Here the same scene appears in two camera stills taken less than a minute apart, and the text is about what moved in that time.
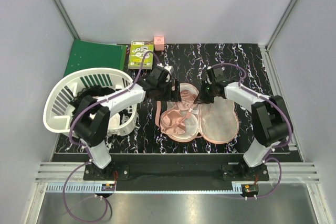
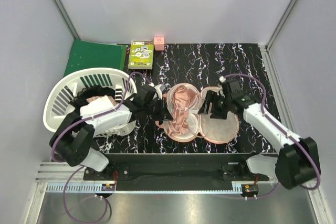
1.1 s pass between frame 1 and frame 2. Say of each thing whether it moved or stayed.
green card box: stayed
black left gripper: moved
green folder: stayed
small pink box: stayed
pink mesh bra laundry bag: moved
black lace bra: stayed
